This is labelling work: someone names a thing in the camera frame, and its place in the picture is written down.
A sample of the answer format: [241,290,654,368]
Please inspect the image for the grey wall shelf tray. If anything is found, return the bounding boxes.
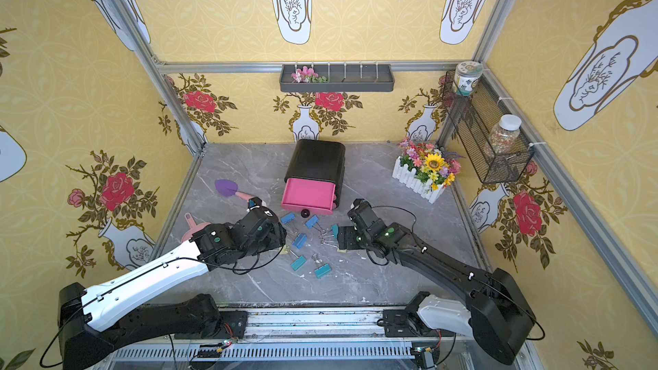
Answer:
[279,62,396,93]

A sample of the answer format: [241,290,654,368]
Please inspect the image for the purple pink toy shovel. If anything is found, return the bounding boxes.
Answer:
[214,179,253,201]

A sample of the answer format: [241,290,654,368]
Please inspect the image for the blue binder clip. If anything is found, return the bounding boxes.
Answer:
[280,212,296,224]
[305,215,325,233]
[292,233,308,249]

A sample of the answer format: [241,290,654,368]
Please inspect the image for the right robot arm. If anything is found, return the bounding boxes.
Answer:
[338,199,537,365]

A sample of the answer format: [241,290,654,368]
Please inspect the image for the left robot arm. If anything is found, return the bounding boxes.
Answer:
[56,199,287,369]

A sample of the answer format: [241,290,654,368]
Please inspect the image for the teal binder clip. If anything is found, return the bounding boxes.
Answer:
[289,250,307,272]
[320,224,339,242]
[312,253,332,279]

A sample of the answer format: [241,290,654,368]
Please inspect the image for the flower box white fence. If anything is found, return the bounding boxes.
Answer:
[392,138,462,204]

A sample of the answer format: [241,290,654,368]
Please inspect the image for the black wire basket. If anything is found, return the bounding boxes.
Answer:
[437,72,534,184]

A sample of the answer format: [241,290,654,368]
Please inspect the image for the jar with green label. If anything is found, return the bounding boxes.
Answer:
[452,61,484,97]

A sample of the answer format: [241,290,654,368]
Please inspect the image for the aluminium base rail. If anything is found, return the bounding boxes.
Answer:
[91,300,505,369]

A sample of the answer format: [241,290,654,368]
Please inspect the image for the jar with white lid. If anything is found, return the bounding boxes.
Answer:
[484,115,522,158]

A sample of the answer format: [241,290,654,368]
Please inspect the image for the black pink drawer cabinet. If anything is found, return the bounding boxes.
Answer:
[281,140,346,216]

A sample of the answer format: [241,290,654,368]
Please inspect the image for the pink flowers in tray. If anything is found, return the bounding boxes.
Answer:
[291,66,328,83]

